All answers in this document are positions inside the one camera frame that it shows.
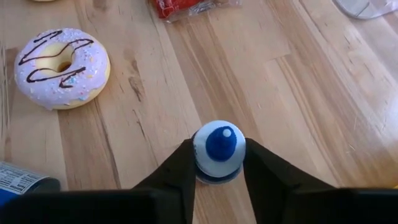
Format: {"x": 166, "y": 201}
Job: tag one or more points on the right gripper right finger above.
{"x": 267, "y": 186}

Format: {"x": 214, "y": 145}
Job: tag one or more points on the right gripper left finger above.
{"x": 174, "y": 186}

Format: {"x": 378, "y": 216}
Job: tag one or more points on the blue tip ink bottle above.
{"x": 18, "y": 180}
{"x": 217, "y": 146}

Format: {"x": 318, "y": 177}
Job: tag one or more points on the purple frosted donut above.
{"x": 90, "y": 71}

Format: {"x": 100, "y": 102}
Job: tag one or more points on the red snack packet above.
{"x": 174, "y": 7}

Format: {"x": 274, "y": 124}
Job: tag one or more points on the clear plastic bin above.
{"x": 363, "y": 9}

